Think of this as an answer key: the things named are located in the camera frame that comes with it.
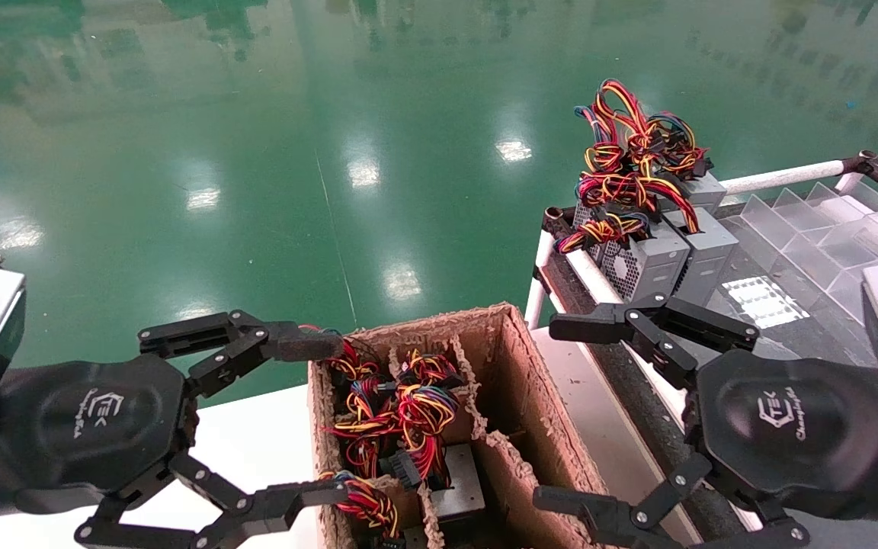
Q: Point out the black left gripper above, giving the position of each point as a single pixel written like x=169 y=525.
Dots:
x=81 y=427

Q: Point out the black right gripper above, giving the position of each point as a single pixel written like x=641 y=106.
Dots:
x=789 y=427

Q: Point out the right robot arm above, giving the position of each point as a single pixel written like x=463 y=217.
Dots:
x=866 y=535

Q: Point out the brown cardboard box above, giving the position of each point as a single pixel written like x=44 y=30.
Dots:
x=519 y=358

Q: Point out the cardboard divider insert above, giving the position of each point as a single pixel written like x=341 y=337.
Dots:
x=515 y=488

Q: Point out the black pipe joint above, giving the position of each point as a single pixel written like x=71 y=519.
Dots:
x=557 y=221
x=869 y=164

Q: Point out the clear plastic divider tray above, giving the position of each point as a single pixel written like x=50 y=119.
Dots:
x=828 y=244

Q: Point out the white cart pipe rail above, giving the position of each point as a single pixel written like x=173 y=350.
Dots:
x=782 y=177
x=595 y=278

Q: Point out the white cart pipe post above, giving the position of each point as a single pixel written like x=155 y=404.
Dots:
x=535 y=301

